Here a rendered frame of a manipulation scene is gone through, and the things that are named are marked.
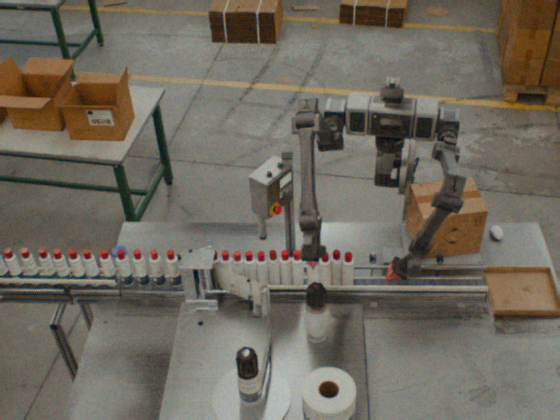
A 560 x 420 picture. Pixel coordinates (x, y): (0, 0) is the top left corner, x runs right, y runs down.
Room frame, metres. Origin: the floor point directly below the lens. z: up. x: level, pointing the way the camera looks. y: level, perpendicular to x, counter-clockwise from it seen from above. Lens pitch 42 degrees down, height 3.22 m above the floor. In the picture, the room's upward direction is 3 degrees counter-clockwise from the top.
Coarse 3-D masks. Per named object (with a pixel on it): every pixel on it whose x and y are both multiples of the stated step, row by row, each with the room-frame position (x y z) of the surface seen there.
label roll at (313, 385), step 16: (320, 368) 1.55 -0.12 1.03; (336, 368) 1.54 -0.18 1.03; (304, 384) 1.48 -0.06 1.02; (320, 384) 1.48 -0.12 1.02; (336, 384) 1.47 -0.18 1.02; (352, 384) 1.47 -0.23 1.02; (304, 400) 1.41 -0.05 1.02; (320, 400) 1.41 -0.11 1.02; (336, 400) 1.40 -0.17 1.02; (352, 400) 1.40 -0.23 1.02; (304, 416) 1.42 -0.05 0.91; (320, 416) 1.36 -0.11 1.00; (336, 416) 1.35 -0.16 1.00; (352, 416) 1.40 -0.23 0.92
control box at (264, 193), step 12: (276, 156) 2.29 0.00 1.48; (264, 168) 2.21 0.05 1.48; (276, 168) 2.21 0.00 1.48; (288, 168) 2.21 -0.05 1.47; (252, 180) 2.15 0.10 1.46; (264, 180) 2.14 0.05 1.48; (276, 180) 2.15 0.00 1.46; (252, 192) 2.16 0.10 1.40; (264, 192) 2.12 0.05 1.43; (276, 192) 2.15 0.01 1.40; (288, 192) 2.21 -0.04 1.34; (252, 204) 2.16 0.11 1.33; (264, 204) 2.12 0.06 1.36; (276, 204) 2.14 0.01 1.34; (264, 216) 2.12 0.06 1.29
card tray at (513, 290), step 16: (496, 272) 2.15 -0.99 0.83; (512, 272) 2.15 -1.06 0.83; (528, 272) 2.14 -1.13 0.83; (544, 272) 2.14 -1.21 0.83; (496, 288) 2.06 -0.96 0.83; (512, 288) 2.05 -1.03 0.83; (528, 288) 2.05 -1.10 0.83; (544, 288) 2.04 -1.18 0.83; (496, 304) 1.96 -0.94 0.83; (512, 304) 1.96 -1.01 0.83; (528, 304) 1.95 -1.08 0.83; (544, 304) 1.95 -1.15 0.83
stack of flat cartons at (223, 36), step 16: (224, 0) 6.33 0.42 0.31; (240, 0) 6.31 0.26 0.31; (256, 0) 6.29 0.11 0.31; (272, 0) 6.27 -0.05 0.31; (208, 16) 6.10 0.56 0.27; (224, 16) 6.05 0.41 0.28; (240, 16) 6.05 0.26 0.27; (256, 16) 6.01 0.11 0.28; (272, 16) 6.00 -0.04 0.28; (224, 32) 6.07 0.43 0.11; (240, 32) 6.05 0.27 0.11; (256, 32) 6.02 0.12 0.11; (272, 32) 6.00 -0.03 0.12
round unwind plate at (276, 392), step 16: (224, 384) 1.59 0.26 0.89; (272, 384) 1.58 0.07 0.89; (224, 400) 1.52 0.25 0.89; (240, 400) 1.51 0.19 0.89; (272, 400) 1.51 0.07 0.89; (288, 400) 1.50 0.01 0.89; (224, 416) 1.45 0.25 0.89; (240, 416) 1.44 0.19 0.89; (256, 416) 1.44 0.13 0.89; (272, 416) 1.44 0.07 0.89
